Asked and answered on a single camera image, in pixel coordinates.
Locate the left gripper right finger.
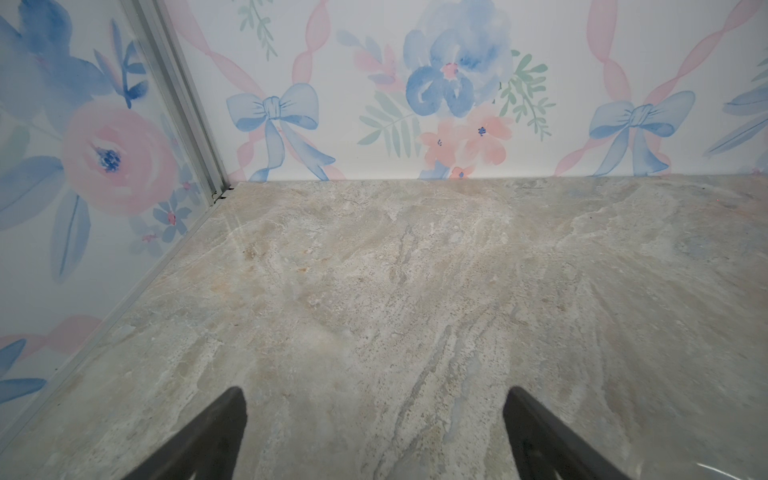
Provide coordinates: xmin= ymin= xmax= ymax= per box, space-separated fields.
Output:
xmin=503 ymin=386 xmax=627 ymax=480

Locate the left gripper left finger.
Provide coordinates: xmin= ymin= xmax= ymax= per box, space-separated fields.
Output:
xmin=125 ymin=386 xmax=247 ymax=480

